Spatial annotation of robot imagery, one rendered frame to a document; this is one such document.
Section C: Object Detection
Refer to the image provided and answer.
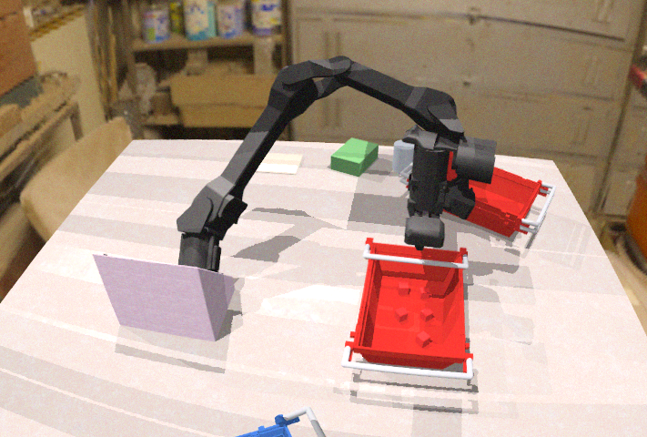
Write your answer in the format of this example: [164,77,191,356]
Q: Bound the blue plastic tray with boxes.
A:
[238,406,326,437]

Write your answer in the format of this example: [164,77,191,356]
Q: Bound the green rectangular block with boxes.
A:
[330,137,379,177]

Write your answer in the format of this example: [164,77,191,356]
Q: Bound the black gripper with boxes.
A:
[404,166,448,250]

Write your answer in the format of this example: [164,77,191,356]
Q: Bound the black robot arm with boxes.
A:
[177,56,497,273]

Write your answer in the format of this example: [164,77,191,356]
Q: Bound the light grey cylinder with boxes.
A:
[392,140,414,173]

